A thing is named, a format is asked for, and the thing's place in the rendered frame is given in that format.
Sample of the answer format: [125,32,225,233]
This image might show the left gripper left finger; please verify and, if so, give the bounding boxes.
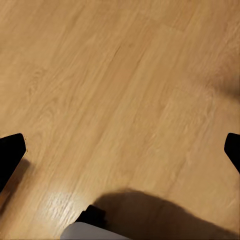
[0,133,26,192]

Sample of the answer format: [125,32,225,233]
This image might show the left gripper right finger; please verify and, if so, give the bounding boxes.
[224,133,240,173]

